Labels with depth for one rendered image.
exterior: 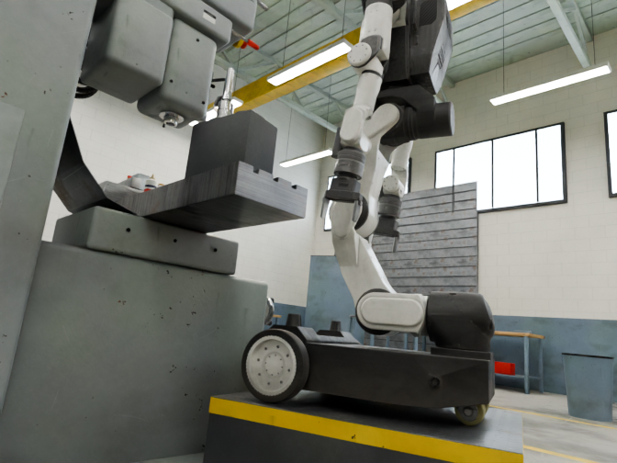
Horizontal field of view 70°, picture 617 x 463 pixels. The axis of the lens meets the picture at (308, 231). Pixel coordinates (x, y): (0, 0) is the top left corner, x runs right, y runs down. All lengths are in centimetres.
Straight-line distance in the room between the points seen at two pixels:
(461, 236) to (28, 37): 848
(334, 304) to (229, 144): 637
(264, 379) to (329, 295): 623
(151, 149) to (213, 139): 794
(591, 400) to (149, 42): 505
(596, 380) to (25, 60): 527
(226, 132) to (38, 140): 45
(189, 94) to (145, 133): 756
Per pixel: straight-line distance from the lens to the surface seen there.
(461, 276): 901
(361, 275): 144
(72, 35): 140
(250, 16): 195
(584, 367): 548
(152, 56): 162
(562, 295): 849
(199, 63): 174
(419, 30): 169
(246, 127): 119
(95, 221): 134
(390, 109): 156
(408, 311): 134
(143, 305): 139
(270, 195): 107
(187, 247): 145
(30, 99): 130
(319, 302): 755
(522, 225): 888
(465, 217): 925
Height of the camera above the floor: 60
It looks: 13 degrees up
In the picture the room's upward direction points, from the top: 5 degrees clockwise
